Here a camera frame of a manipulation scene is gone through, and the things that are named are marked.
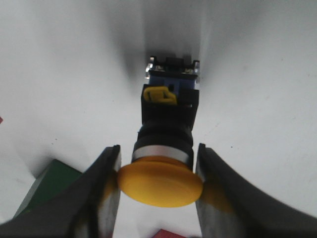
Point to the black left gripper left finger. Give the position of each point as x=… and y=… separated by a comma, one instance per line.
x=86, y=209

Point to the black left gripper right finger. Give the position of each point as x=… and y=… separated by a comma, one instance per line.
x=231, y=207

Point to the yellow push button switch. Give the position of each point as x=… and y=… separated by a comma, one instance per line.
x=161, y=170

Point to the left green wooden cube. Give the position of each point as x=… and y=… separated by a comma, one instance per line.
x=56, y=177

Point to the pink wooden cube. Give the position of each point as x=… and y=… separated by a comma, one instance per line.
x=162, y=233

